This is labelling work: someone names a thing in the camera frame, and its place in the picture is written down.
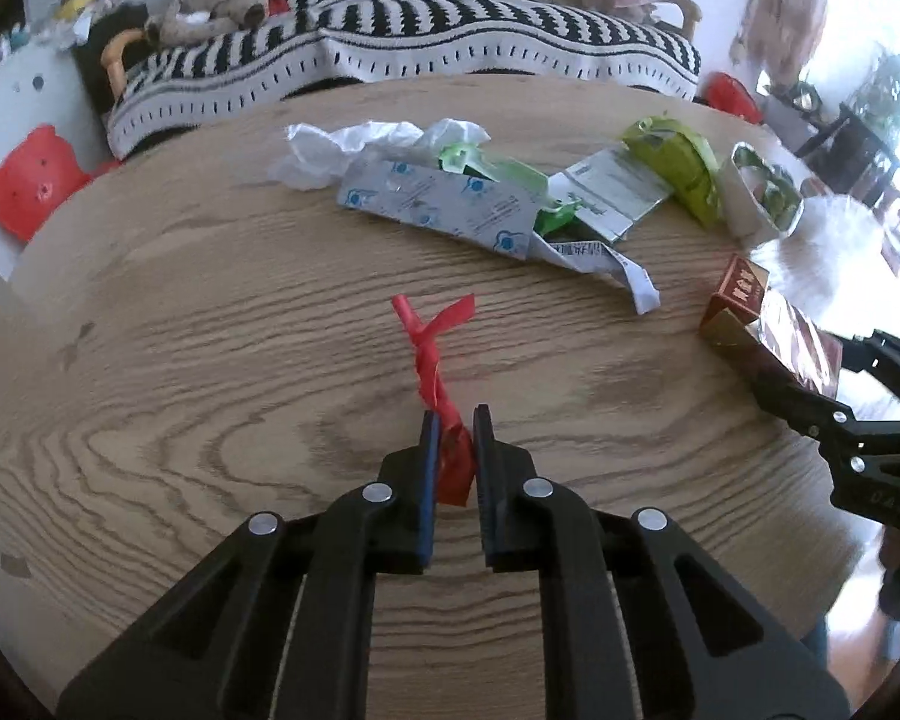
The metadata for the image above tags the red cigarette box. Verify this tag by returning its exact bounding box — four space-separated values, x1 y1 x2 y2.
699 255 842 398

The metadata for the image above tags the red twisted wrapper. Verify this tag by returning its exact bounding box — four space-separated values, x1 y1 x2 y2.
391 294 476 507

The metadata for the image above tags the twisted white juice wrapper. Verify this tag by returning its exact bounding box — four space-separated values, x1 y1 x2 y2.
528 232 660 316

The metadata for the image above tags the blue white foil wrapper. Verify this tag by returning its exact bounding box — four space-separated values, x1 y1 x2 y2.
338 161 544 260

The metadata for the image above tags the white tissue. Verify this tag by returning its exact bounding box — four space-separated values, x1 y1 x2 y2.
268 119 491 192

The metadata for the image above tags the black side table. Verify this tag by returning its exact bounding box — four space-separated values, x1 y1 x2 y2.
761 93 900 208

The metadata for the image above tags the green snack bag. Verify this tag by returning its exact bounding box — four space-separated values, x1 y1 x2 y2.
621 115 722 227

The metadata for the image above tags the red stool right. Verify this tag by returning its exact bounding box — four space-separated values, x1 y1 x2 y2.
702 71 763 125

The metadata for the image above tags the patterned curtain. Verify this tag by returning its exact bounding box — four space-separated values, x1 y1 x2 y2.
730 0 827 88

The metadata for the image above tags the green plastic toy shell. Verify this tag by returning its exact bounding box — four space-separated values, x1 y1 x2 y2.
439 142 580 238

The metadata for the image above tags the red bear stool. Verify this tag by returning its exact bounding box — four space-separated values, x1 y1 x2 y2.
0 124 92 244

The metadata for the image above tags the black white striped sofa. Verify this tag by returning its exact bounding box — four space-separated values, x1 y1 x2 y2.
107 0 702 158

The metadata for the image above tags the brown plush toy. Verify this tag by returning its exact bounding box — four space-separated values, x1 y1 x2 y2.
144 0 269 47

